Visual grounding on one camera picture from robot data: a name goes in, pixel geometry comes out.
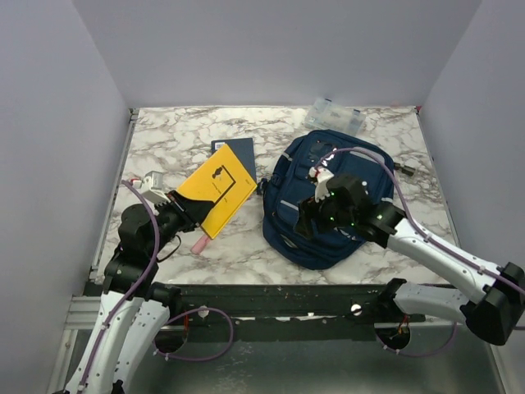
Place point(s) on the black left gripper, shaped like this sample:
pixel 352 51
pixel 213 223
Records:
pixel 193 212

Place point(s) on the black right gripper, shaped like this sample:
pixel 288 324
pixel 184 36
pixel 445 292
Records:
pixel 308 208

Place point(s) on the navy blue student backpack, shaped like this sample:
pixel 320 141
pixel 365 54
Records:
pixel 317 234

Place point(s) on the yellow paperback book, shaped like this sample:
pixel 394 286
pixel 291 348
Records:
pixel 223 180

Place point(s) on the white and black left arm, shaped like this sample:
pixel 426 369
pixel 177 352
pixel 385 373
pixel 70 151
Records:
pixel 133 307

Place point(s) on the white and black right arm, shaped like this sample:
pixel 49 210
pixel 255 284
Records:
pixel 485 297

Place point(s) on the dark blue thin notebook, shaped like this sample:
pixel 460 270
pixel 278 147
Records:
pixel 243 148

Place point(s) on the clear plastic screw organiser box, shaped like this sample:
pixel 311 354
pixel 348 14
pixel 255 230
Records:
pixel 326 115

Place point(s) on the black and white cylinder tool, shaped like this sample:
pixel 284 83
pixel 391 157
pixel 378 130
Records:
pixel 404 169

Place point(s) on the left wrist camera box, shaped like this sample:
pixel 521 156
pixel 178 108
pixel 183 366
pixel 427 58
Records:
pixel 151 187

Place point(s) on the aluminium front mounting rail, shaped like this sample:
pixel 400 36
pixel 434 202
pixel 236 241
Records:
pixel 403 344

